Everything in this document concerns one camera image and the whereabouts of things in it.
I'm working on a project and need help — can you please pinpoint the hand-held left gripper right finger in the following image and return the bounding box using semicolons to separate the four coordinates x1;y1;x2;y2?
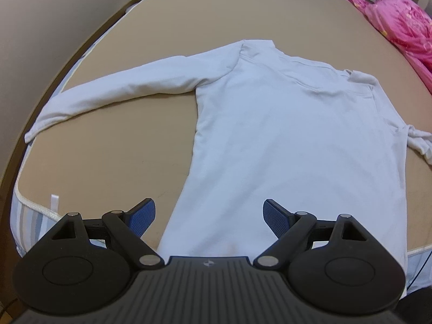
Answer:
253;198;372;270

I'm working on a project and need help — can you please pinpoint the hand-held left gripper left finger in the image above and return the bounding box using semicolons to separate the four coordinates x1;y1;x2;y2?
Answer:
50;198;166;270

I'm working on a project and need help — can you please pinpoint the white long-sleeve shirt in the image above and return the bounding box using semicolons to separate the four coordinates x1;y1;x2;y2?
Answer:
24;39;432;268

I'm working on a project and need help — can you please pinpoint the tan mattress pad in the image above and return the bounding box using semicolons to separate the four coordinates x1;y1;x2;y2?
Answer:
16;0;432;258

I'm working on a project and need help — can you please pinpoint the striped plaid bed sheet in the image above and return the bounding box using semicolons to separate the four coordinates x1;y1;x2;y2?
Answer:
9;192;113;258

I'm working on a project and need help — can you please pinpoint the pink floral quilt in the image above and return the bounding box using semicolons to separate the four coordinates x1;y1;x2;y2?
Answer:
340;0;432;95

